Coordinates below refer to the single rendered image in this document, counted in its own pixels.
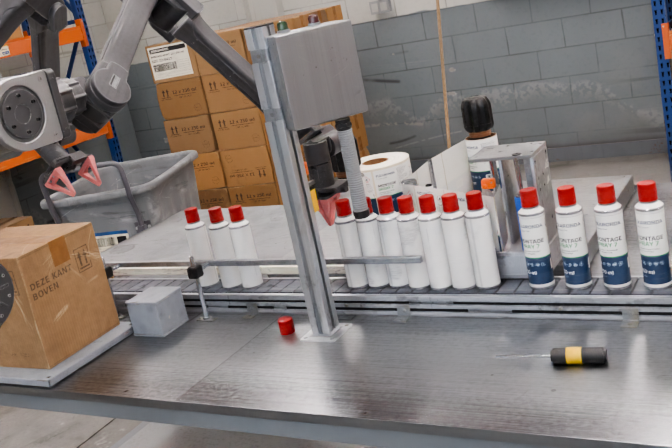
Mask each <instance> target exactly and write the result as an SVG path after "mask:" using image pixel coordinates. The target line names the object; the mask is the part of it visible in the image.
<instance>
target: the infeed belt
mask: <svg viewBox="0 0 672 448"><path fill-rule="evenodd" d="M554 278H555V285H554V286H553V287H551V288H549V289H544V290H534V289H531V288H530V286H529V279H528V278H508V279H507V278H500V280H501V285H500V286H498V287H496V288H493V289H488V290H482V289H478V288H477V286H476V287H474V288H472V289H469V290H463V291H459V290H455V289H453V287H451V288H449V289H446V290H440V291H436V290H432V289H431V288H430V287H428V288H425V289H421V290H413V289H410V287H409V286H407V287H404V288H399V289H394V288H391V287H390V285H389V286H387V287H384V288H379V289H372V288H370V287H369V286H367V287H364V288H361V289H350V288H349V287H348V282H347V278H338V279H337V278H332V279H329V280H330V285H331V289H332V294H484V295H651V296H672V287H670V288H668V289H664V290H649V289H647V288H645V287H644V279H643V277H639V279H638V277H631V281H632V285H631V286H630V287H629V288H626V289H622V290H609V289H606V288H605V287H604V280H603V277H600V278H599V277H592V281H593V285H592V286H591V287H589V288H587V289H583V290H571V289H568V288H567V287H566V281H565V277H562V278H561V277H554ZM219 281H220V282H219V284H217V285H215V286H213V287H210V288H202V290H203V293H303V289H302V285H301V281H300V279H263V282H264V284H263V285H262V286H260V287H258V288H255V289H244V288H243V285H242V286H240V287H238V288H235V289H229V290H226V289H224V288H223V285H222V281H221V279H219ZM110 282H111V286H112V289H113V292H143V291H144V290H146V289H148V288H149V287H181V292H182V293H198V291H197V287H196V283H195V279H156V280H155V279H135V280H134V279H125V280H124V279H115V280H114V279H111V280H110Z"/></svg>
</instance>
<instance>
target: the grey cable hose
mask: <svg viewBox="0 0 672 448"><path fill-rule="evenodd" d="M335 123H336V124H335V127H336V129H337V133H338V137H339V138H338V139H339V142H340V146H341V147H340V148H341V151H342V152H341V153H342V158H343V160H344V161H343V162H344V167H345V171H346V176H347V180H348V181H347V182H348V187H349V189H350V190H349V191H350V196H351V200H352V206H353V216H354V217H355V219H364V218H367V217H369V216H370V214H369V213H370V210H369V208H368V207H367V206H368V205H367V200H366V196H365V190H364V187H363V186H364V185H363V180H362V176H361V175H362V174H361V170H360V167H359V166H360V165H359V160H358V158H357V157H358V156H357V151H356V149H355V148H356V145H355V142H354V141H355V140H354V135H353V133H352V132H353V131H352V128H351V127H352V123H351V122H350V117H345V118H341V119H338V120H335Z"/></svg>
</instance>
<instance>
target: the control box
mask: <svg viewBox="0 0 672 448"><path fill-rule="evenodd" d="M267 42H268V48H269V52H270V57H271V61H272V65H273V69H274V74H275V78H276V83H277V87H278V92H279V96H280V101H281V105H282V111H283V116H284V120H285V123H286V128H287V130H293V131H299V130H302V129H306V128H309V127H313V126H316V125H320V124H323V123H327V122H331V121H334V120H338V119H341V118H345V117H348V116H352V115H355V114H359V113H363V112H366V111H368V105H367V100H366V95H365V90H364V85H363V80H362V75H361V70H360V64H359V59H358V54H357V49H356V44H355V39H354V34H353V29H352V24H351V20H350V19H344V20H335V21H328V22H324V23H321V24H319V25H314V26H307V27H303V28H298V29H294V30H290V31H288V32H284V33H279V34H275V35H272V36H268V37H267Z"/></svg>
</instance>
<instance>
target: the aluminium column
mask: <svg viewBox="0 0 672 448"><path fill-rule="evenodd" d="M244 34H245V38H246V43H247V47H248V51H254V50H259V49H267V48H268V42H267V37H268V36H272V35H275V34H276V33H275V28H274V24H273V22H270V23H265V24H259V25H255V26H251V27H247V28H244ZM252 69H253V74H254V78H255V82H256V87H257V91H258V96H259V100H260V104H261V109H262V110H263V109H264V110H265V109H273V108H275V109H276V108H281V107H282V105H281V101H280V96H279V92H278V87H277V83H276V78H275V74H274V69H273V65H272V61H271V60H270V61H265V62H261V63H255V64H252ZM265 126H266V131H267V135H268V140H269V144H270V148H271V153H272V157H273V162H274V166H275V170H276V175H277V179H278V184H279V188H280V192H281V197H282V201H283V206H284V210H285V214H286V219H287V223H288V228H289V232H290V237H291V241H292V245H293V250H294V254H295V259H296V263H297V267H298V272H299V276H300V281H301V285H302V289H303V294H304V298H305V303H306V307H307V311H308V316H309V320H310V325H311V329H312V333H313V336H331V335H332V334H333V333H334V332H336V331H337V330H338V329H339V328H340V326H339V321H338V317H337V312H336V308H335V303H334V299H333V294H332V289H331V285H330V280H329V276H328V271H327V266H326V262H325V257H324V253H323V248H322V244H321V239H320V234H319V230H318V225H317V221H316V216H315V212H314V207H313V202H312V198H311V193H310V189H309V184H308V179H307V175H306V170H305V166H304V161H303V157H302V152H301V147H300V143H299V138H298V134H297V131H293V130H287V128H286V123H285V120H284V119H283V120H278V121H272V122H266V123H265Z"/></svg>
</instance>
